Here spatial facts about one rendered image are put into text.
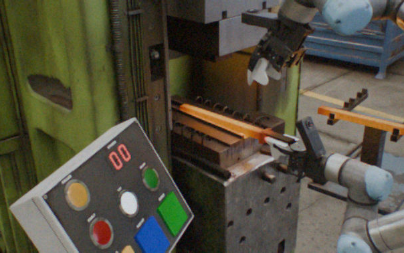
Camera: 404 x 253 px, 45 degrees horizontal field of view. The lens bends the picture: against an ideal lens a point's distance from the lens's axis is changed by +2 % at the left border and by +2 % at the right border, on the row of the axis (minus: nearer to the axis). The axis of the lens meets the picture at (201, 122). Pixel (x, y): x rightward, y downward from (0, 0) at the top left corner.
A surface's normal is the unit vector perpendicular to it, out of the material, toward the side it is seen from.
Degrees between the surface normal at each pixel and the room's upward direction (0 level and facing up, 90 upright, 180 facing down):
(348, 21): 115
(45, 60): 89
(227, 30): 90
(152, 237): 60
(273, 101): 90
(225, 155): 90
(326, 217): 0
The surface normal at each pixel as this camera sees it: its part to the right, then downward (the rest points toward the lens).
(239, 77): -0.72, 0.30
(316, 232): -0.02, -0.91
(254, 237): 0.69, 0.29
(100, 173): 0.80, -0.33
